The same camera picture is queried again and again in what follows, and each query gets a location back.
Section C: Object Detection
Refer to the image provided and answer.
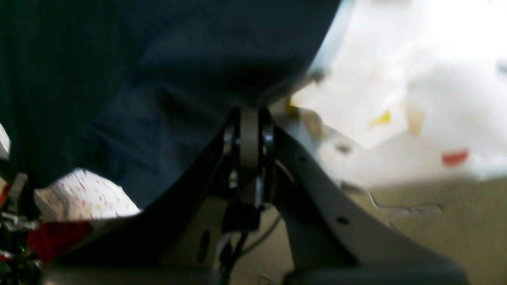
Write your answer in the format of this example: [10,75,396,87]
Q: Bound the black t-shirt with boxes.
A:
[0,0,340,209]

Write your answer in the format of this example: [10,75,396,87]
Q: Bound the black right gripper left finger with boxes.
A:
[42,108,251,285]

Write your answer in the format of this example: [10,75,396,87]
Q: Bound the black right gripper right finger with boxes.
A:
[250,109,469,285]

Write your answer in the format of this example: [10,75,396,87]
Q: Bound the terrazzo pattern tablecloth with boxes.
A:
[0,0,507,222]

